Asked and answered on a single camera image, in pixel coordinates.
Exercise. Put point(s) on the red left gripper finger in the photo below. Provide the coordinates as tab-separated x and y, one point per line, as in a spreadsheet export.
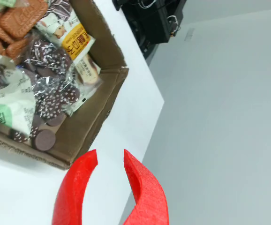
72	189

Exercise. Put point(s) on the pale green wrapped snack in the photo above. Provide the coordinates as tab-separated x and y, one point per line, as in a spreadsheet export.
5	4

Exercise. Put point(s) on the yellow sunflower seed snack packet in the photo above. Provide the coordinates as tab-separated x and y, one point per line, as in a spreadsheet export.
75	42

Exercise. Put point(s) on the brown biscuit packet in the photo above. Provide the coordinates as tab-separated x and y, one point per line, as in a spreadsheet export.
16	23

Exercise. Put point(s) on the brown cardboard box bin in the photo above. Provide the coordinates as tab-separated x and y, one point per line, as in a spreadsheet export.
95	112

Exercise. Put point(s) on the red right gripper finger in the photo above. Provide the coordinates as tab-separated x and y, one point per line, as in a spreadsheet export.
149	194

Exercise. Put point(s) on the brown white cake packet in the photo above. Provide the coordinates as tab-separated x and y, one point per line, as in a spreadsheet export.
88	75

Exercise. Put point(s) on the chocolate sprinkle cookie packet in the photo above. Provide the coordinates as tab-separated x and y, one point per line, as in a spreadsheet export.
51	77

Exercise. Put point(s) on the black equipment rack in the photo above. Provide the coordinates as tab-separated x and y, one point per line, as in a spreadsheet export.
154	21

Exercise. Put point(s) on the green sunflower seed snack packet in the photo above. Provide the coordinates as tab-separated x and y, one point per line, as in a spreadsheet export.
6	103

